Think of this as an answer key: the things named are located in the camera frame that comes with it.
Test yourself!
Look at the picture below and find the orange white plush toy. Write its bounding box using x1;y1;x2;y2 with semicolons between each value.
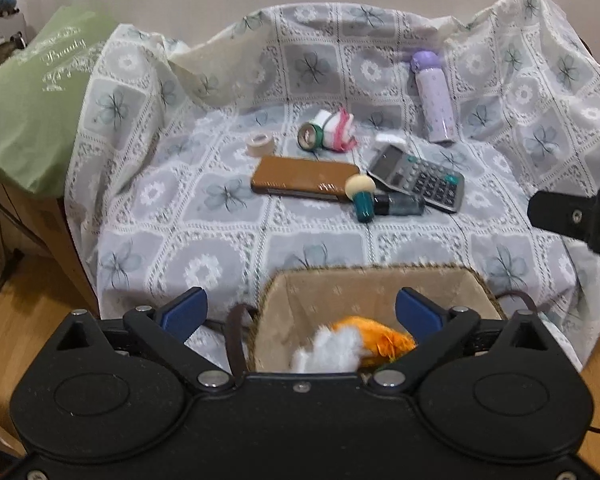
290;316;417;374

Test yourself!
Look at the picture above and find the beige teal makeup sponge brush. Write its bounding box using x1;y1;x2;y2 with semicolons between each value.
344;174;376;223

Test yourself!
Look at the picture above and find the woven basket with beige liner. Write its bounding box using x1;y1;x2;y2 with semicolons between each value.
223;262;539;378

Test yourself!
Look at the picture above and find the grey desktop calculator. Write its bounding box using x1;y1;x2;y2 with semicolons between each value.
367;145;465;214

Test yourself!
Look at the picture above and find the purple water bottle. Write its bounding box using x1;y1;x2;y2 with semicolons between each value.
411;50;458;144

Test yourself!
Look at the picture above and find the brown leather wallet case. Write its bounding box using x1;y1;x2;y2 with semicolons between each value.
250;156;360;202

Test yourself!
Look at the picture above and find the beige tape roll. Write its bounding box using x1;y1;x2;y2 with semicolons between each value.
246;132;275;158

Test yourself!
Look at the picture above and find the grey lace floral tablecloth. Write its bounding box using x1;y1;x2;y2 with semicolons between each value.
65;0;600;367

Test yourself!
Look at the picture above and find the green washi tape roll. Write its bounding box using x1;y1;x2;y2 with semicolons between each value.
297;122;324;152

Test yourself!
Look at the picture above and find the green pillow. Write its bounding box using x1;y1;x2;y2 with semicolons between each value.
0;6;117;198

